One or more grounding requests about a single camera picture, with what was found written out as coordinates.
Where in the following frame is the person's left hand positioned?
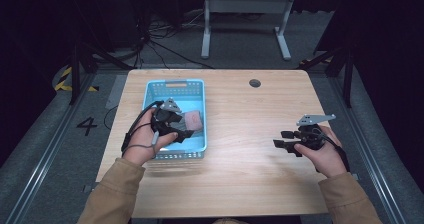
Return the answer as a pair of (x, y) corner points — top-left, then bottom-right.
(122, 107), (180, 167)

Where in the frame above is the thin black floor cable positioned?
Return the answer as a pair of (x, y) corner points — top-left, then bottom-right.
(102, 104), (120, 131)

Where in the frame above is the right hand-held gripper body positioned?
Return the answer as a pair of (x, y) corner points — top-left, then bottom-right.
(295, 113), (337, 152)

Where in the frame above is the blue plastic basket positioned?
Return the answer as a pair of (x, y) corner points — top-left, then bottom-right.
(142, 78), (208, 161)

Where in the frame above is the white metal table frame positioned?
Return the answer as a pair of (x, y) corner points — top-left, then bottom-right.
(200, 0), (297, 62)

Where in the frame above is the metal floor rail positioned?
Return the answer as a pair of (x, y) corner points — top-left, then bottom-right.
(328, 76), (408, 224)
(4, 73), (98, 224)

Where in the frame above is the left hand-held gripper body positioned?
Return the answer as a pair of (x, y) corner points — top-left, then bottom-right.
(150, 97), (184, 137)

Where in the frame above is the person's right hand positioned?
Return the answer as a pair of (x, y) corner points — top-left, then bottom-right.
(293, 125), (348, 180)

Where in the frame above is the yellow and black floor tape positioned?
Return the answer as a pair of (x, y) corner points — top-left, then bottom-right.
(53, 66), (100, 93)

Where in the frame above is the pink and grey packet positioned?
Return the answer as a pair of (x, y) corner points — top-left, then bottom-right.
(174, 109), (205, 133)

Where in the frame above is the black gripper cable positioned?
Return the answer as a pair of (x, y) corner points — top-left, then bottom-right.
(314, 123), (352, 174)
(120, 99), (165, 156)

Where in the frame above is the bundle of floor cables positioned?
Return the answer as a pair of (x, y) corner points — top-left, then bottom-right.
(133, 8), (206, 41)

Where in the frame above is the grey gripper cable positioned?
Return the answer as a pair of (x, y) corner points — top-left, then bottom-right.
(123, 130), (162, 160)

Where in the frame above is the black metal stand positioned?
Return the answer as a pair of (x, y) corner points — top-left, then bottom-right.
(299, 45), (356, 109)
(68, 38), (135, 106)

